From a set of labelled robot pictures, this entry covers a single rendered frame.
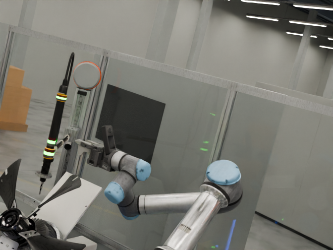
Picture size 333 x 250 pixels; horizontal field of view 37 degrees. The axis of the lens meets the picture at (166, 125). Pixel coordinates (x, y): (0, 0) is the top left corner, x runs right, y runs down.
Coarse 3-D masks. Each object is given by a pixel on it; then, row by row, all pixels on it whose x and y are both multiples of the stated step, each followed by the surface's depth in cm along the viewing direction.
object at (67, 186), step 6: (66, 180) 240; (78, 180) 226; (66, 186) 226; (72, 186) 223; (78, 186) 221; (60, 192) 223; (66, 192) 220; (48, 198) 226; (54, 198) 220; (42, 204) 222
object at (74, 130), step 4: (68, 128) 270; (72, 128) 272; (76, 128) 277; (64, 132) 270; (68, 132) 270; (72, 132) 270; (76, 132) 270; (64, 136) 270; (72, 136) 271; (76, 136) 271; (68, 140) 271; (72, 140) 271
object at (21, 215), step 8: (16, 208) 221; (0, 216) 220; (8, 216) 220; (16, 216) 218; (24, 216) 220; (0, 224) 218; (8, 224) 216; (16, 224) 215; (24, 224) 219; (32, 224) 226; (8, 232) 214; (16, 232) 216; (16, 240) 222; (24, 240) 222
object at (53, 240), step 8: (32, 240) 211; (40, 240) 212; (48, 240) 214; (56, 240) 216; (32, 248) 206; (40, 248) 207; (48, 248) 207; (56, 248) 208; (64, 248) 209; (80, 248) 210
